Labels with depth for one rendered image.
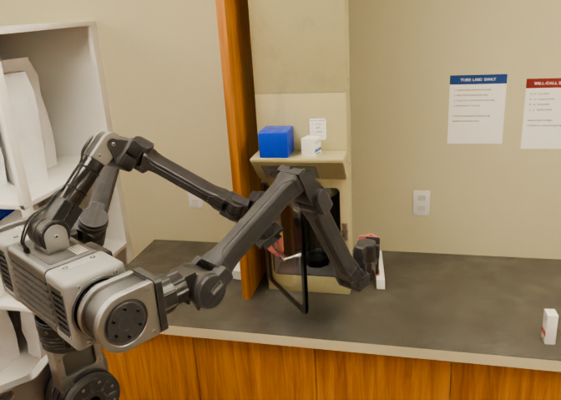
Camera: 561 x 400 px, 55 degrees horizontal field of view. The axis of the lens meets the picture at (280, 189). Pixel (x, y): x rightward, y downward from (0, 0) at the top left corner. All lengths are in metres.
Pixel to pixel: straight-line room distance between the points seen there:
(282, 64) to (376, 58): 0.52
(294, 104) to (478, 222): 1.00
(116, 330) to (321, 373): 1.05
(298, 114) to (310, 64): 0.18
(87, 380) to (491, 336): 1.24
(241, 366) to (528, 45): 1.59
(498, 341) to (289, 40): 1.19
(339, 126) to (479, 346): 0.85
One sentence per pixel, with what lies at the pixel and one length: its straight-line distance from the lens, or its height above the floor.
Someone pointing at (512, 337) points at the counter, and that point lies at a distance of 1.96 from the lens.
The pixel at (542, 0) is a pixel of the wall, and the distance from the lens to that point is 2.29.
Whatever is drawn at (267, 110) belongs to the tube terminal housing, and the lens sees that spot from 1.92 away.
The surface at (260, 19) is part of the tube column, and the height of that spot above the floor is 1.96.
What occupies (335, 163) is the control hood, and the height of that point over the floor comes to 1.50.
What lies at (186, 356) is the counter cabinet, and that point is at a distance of 2.12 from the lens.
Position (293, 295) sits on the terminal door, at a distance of 1.95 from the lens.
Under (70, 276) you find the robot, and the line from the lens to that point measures 1.14.
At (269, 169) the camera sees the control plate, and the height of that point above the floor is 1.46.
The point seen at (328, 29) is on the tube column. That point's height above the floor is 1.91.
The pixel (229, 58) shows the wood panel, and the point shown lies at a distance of 1.83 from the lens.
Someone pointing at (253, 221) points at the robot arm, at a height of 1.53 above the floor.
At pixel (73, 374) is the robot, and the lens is 1.43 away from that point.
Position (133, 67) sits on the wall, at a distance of 2.57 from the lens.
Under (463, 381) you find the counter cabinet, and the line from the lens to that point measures 1.96.
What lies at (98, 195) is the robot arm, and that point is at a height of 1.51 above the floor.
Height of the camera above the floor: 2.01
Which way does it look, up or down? 19 degrees down
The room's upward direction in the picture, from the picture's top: 4 degrees counter-clockwise
